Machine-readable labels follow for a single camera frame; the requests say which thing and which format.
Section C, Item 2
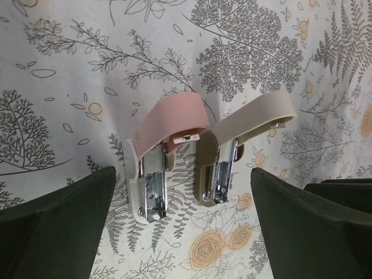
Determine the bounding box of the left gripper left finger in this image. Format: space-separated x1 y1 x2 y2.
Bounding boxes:
1 167 116 278

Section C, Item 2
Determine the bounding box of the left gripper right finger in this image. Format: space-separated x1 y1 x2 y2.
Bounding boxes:
251 168 371 278

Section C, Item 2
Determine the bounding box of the floral table mat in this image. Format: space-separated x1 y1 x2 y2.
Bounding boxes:
1 1 371 278

